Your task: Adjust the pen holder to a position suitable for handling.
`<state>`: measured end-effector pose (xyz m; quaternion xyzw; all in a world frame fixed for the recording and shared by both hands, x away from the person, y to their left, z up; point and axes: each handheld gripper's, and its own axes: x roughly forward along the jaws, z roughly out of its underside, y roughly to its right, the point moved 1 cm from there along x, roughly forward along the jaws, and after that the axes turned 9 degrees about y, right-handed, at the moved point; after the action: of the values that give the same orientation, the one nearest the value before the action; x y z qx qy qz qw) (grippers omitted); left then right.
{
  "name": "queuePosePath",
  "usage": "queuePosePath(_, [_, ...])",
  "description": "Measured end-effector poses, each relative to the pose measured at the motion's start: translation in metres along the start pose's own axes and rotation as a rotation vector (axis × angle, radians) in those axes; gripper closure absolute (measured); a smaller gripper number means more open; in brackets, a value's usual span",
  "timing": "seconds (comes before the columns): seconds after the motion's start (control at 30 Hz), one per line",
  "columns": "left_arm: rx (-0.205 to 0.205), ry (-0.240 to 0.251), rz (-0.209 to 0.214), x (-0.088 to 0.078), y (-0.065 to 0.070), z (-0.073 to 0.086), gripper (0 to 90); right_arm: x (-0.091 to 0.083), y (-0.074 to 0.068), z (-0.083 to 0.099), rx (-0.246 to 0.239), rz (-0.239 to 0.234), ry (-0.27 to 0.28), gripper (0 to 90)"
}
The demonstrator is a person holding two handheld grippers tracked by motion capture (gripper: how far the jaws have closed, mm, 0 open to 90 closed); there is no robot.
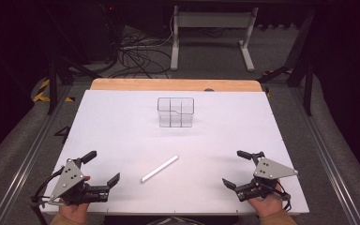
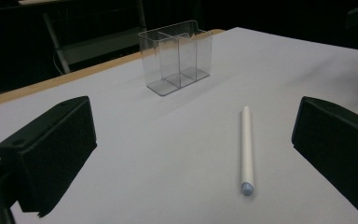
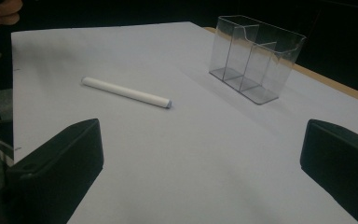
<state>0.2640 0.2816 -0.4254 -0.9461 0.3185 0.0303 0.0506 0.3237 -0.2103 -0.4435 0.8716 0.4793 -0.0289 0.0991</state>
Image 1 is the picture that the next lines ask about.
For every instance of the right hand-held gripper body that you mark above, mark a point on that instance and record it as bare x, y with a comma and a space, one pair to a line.
270, 170

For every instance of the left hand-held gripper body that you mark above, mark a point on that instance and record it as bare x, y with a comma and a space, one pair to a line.
67, 179

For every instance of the white tube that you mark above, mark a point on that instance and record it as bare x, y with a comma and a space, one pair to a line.
159, 169

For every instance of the clear plastic organizer box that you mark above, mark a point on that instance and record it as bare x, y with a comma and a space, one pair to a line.
175, 112

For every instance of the person's left hand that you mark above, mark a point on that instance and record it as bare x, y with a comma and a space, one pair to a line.
73, 212

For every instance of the person's right hand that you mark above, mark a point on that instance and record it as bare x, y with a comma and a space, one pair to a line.
267, 206

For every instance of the yellow black hazard tape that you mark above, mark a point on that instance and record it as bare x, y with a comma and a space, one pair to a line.
42, 90

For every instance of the black metal stand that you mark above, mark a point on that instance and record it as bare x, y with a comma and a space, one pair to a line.
303, 62
54, 81

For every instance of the wooden table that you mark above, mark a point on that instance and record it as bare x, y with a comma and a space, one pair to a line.
175, 85

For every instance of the black equipment box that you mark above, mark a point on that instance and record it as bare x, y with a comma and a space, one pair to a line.
84, 31

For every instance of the aluminium rail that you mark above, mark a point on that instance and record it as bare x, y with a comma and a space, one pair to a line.
28, 159
325, 156

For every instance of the white metal desk frame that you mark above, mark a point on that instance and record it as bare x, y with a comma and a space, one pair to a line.
212, 20

